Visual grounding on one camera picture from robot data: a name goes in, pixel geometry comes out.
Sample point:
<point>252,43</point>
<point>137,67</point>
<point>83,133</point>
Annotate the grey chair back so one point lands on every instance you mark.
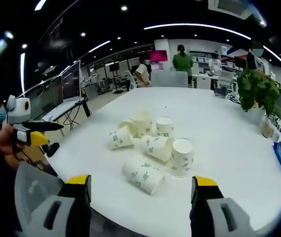
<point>170,79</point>

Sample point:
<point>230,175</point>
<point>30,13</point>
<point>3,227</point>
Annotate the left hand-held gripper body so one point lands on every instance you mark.
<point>18,111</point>

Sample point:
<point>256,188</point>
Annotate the long curved ceiling light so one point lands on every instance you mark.
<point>197,26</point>

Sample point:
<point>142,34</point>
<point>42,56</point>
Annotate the clear plastic container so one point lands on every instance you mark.
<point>268,127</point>

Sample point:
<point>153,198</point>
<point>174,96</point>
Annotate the person's left hand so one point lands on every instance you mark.
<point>4,140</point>

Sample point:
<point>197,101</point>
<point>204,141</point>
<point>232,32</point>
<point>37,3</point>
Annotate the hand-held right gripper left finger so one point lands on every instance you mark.
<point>79,197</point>

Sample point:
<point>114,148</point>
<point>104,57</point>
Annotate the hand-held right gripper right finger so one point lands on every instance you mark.
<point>204,197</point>

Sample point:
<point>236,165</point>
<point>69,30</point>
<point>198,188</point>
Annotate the green potted plant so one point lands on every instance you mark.
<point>256,91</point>

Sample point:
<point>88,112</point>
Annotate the large dark monitor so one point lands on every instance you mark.
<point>44,96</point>

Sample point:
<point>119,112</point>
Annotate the pile of printed paper cups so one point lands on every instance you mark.
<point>142,172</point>

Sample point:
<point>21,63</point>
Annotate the ceiling air vent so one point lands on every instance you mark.
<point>231,7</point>

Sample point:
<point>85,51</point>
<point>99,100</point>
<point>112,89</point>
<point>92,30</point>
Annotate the white table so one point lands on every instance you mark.
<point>216,153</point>

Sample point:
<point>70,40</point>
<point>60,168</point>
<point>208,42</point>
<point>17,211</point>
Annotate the pink display screen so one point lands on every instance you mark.
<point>157,55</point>

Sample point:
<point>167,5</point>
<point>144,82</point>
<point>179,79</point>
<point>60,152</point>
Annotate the silver framed monitor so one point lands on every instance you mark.
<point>71,81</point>

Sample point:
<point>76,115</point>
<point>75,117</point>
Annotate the white side desk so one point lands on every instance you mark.
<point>61,109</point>

